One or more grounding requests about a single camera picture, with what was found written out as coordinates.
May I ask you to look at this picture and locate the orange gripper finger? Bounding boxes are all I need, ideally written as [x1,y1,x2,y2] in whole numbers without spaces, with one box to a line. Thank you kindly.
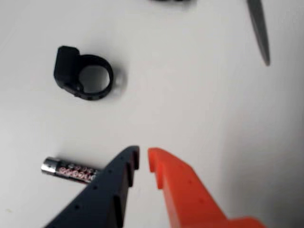
[147,146,266,228]

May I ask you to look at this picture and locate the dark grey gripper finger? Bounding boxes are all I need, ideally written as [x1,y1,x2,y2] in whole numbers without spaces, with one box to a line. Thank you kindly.
[44,145,140,228]

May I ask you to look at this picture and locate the dark AA battery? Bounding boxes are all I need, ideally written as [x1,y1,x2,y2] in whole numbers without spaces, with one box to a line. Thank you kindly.
[40,156,103,185]

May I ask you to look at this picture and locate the black plastic ring clamp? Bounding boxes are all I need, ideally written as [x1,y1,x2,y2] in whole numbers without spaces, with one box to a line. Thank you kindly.
[53,45,114,102]

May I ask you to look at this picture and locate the blue handled scissors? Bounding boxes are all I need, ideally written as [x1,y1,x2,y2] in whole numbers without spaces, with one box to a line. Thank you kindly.
[246,0,271,67]

